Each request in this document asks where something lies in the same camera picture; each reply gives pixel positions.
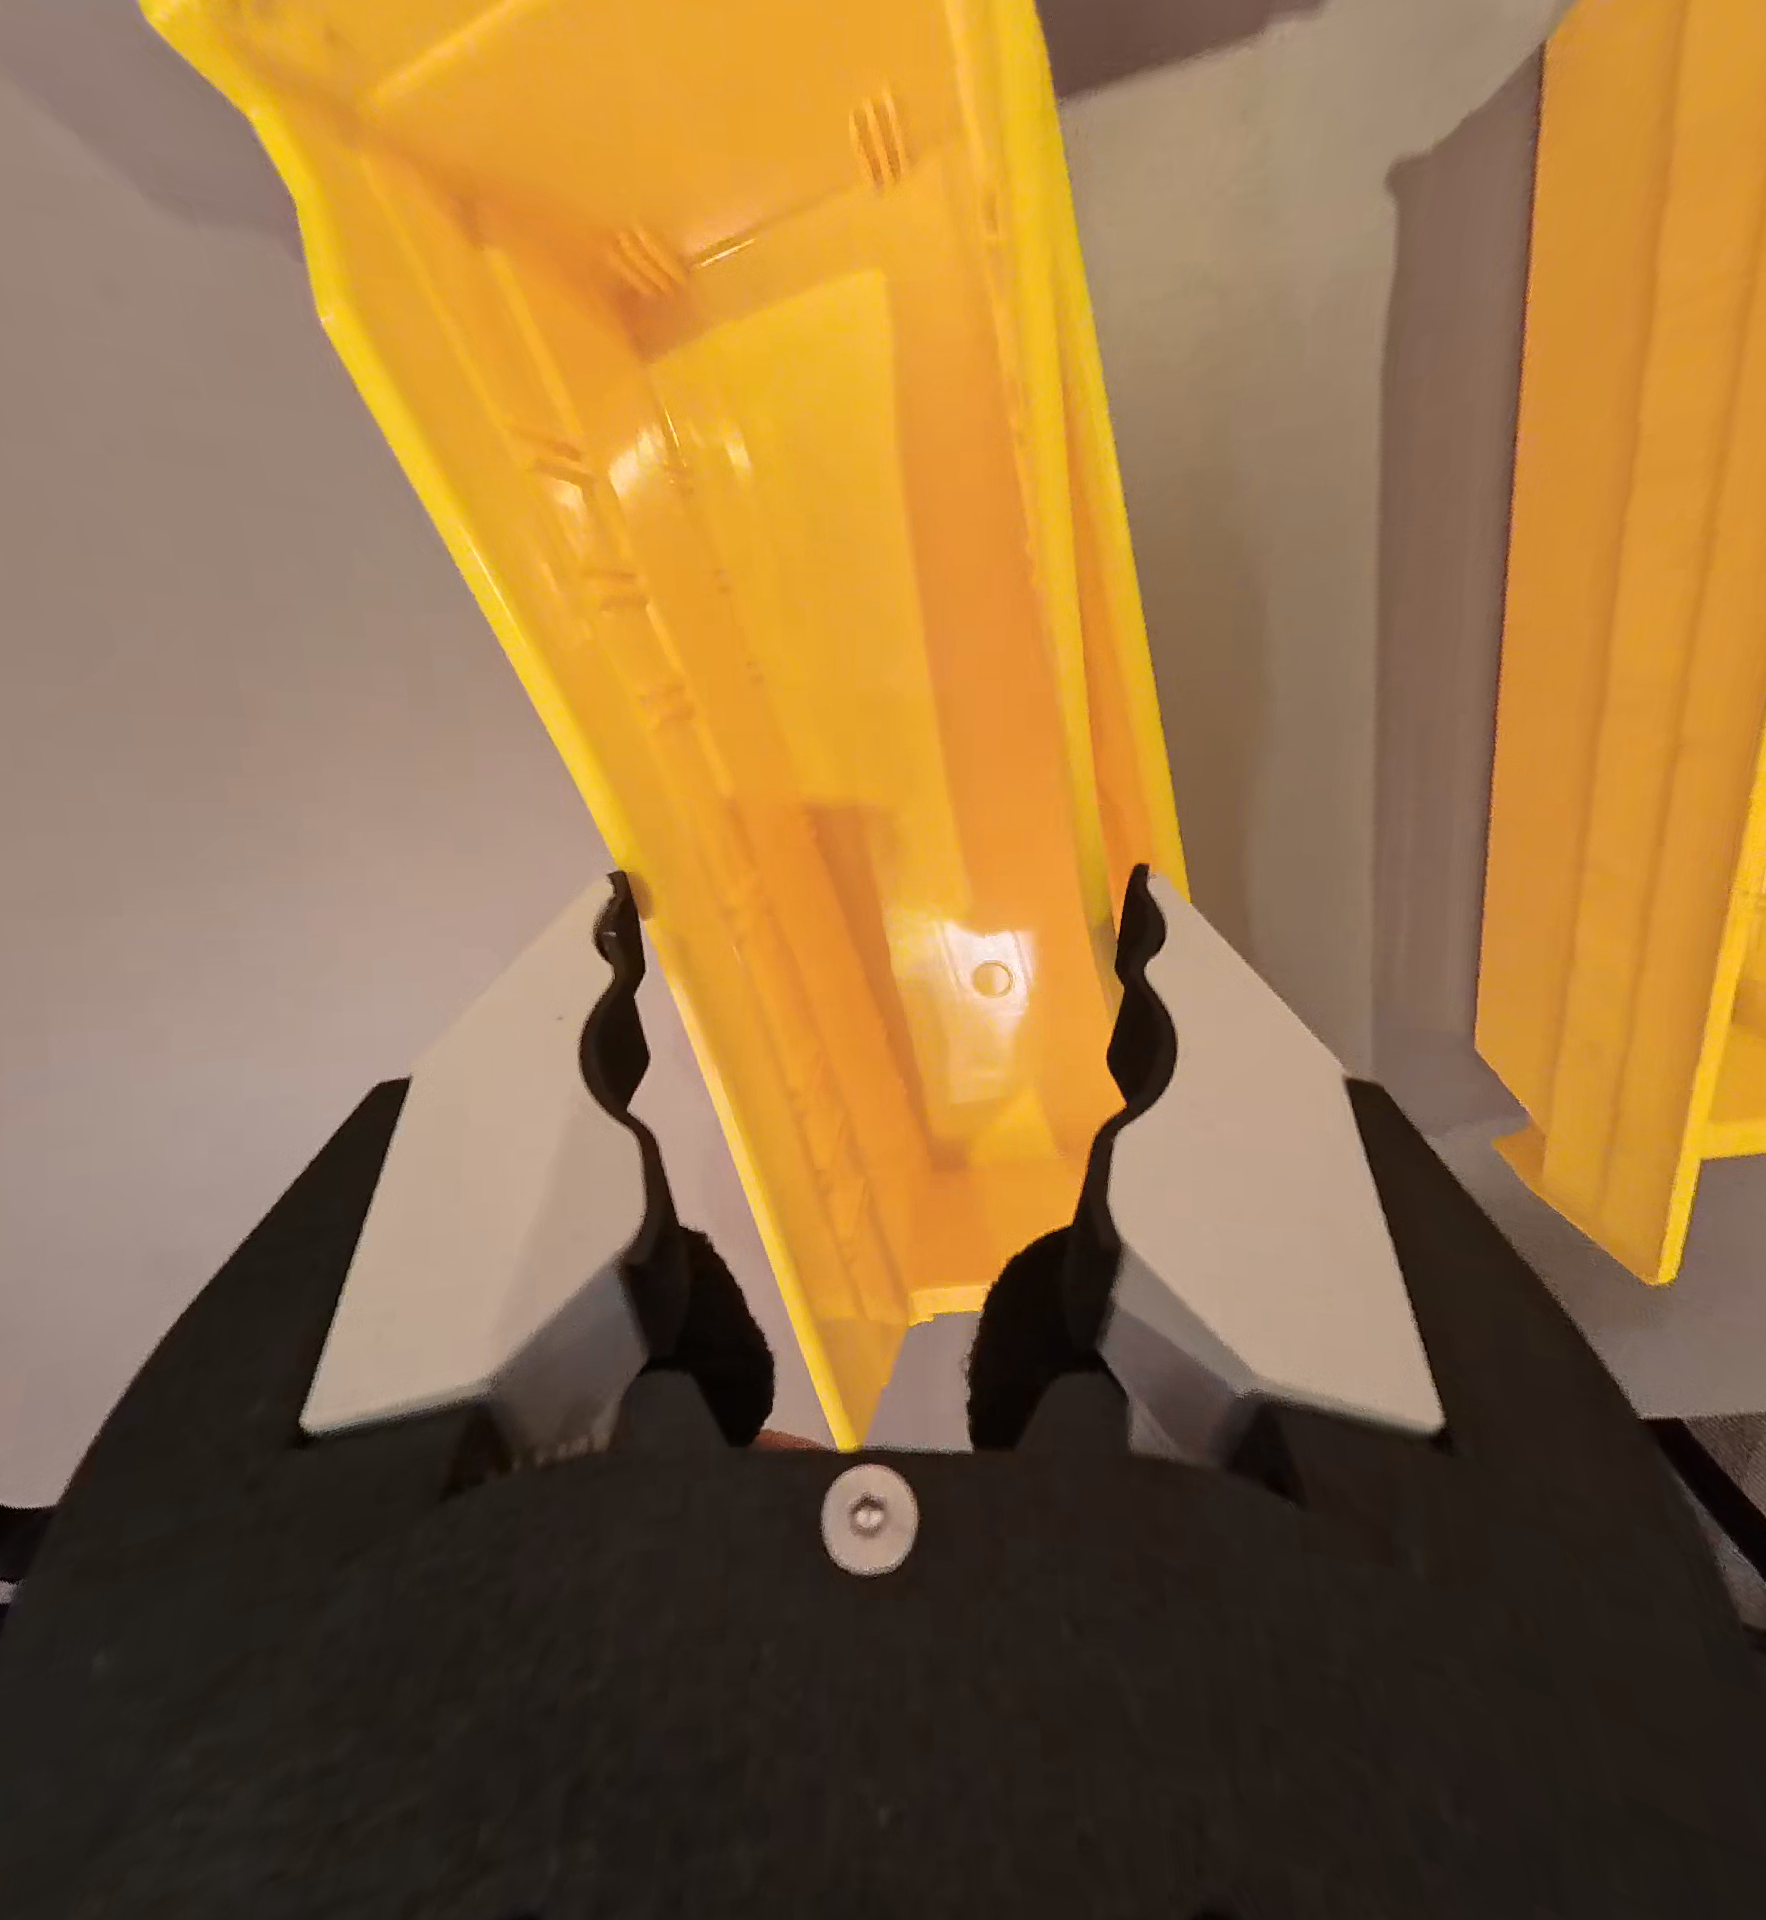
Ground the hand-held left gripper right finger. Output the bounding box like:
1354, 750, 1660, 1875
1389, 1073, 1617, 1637
1079, 865, 1446, 1466

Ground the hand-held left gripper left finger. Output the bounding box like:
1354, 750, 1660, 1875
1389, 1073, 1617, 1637
301, 870, 690, 1450

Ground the yellow plastic storage bin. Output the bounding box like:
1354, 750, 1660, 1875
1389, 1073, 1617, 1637
137, 0, 1189, 1450
1471, 0, 1766, 1287

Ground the grey desk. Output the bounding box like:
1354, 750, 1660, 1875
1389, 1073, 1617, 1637
0, 0, 1766, 1510

